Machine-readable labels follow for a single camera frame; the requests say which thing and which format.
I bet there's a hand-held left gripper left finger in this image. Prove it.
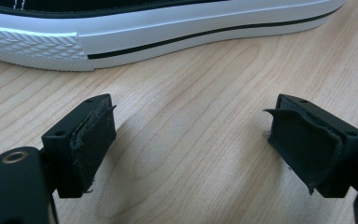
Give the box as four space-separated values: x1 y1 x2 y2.
41 93 117 199

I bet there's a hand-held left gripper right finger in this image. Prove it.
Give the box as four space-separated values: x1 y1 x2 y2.
263 93 358 199

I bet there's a black canvas sneaker white sole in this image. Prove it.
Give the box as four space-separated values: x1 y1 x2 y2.
0 0 348 73

